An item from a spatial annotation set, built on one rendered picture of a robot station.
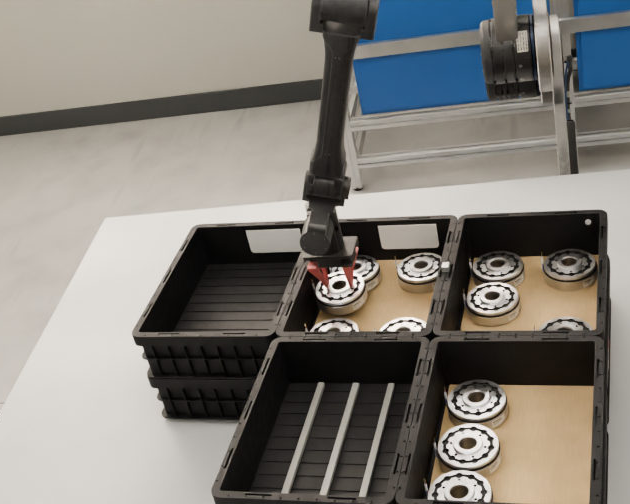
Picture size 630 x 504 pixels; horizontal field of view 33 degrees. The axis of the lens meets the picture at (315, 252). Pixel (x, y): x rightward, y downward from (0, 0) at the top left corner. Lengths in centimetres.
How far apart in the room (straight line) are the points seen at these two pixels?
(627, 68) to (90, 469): 252
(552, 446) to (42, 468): 103
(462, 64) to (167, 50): 166
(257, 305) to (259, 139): 258
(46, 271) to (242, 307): 211
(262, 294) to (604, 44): 202
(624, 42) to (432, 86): 69
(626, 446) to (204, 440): 81
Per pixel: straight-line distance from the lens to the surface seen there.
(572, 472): 182
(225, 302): 233
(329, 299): 216
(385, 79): 403
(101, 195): 474
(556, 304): 215
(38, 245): 453
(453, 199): 276
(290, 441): 195
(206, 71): 512
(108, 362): 250
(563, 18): 392
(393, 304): 221
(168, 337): 211
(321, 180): 201
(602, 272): 206
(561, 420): 190
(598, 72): 402
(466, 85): 402
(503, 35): 239
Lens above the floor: 214
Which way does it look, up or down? 33 degrees down
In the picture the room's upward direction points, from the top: 13 degrees counter-clockwise
